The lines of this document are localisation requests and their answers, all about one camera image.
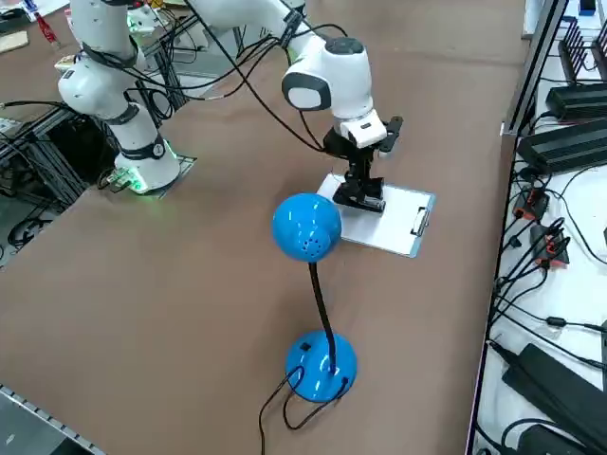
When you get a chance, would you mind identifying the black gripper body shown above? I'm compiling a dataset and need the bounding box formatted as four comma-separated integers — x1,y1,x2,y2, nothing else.
323,116,404,166

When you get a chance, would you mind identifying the white paper sheet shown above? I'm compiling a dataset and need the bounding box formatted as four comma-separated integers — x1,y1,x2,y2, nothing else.
317,173,433,256

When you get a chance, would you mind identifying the light blue clipboard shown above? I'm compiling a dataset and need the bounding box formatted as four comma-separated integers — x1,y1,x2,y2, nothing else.
316,173,437,260

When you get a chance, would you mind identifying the blue desk lamp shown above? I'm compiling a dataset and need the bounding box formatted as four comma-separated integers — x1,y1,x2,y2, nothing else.
270,191,359,404

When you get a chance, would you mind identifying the red and black plug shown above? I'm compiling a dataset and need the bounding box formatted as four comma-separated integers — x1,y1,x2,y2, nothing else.
529,224,570,270
513,188,551,222

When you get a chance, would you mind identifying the dark ribbed power adapter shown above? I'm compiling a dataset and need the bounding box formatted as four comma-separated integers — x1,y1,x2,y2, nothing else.
516,118,607,174

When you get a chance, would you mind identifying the black power adapter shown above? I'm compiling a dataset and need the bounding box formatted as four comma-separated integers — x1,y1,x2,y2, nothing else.
544,83,607,125
501,343,607,446
515,423,592,455

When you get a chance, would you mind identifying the black slotted rack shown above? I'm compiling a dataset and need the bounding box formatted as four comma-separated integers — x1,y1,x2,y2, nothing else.
557,17,607,86

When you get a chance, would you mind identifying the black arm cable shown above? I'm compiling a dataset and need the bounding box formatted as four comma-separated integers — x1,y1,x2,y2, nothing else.
182,0,333,153

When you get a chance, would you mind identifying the dark aluminium profile post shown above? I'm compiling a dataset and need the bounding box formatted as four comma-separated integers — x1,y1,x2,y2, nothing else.
501,0,570,138

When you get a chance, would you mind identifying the black cable with ferrite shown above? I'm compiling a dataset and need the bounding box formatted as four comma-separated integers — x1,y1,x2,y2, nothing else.
487,310,607,333

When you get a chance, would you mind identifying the black lamp cable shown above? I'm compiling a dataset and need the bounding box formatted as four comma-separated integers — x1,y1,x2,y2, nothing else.
258,364,353,455

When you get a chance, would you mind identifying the aluminium support frame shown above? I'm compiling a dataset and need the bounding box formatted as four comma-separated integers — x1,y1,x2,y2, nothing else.
0,101,96,212

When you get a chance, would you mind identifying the aluminium table rail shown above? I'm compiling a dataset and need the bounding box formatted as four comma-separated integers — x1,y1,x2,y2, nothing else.
0,382,104,455

